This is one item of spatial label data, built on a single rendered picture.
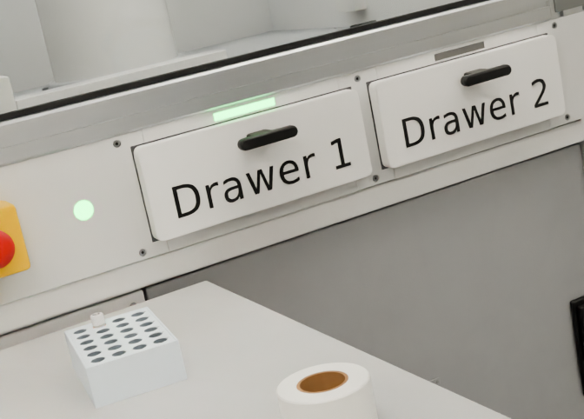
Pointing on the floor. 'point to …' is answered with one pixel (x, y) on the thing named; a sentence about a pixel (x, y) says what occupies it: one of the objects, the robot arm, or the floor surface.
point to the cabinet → (404, 275)
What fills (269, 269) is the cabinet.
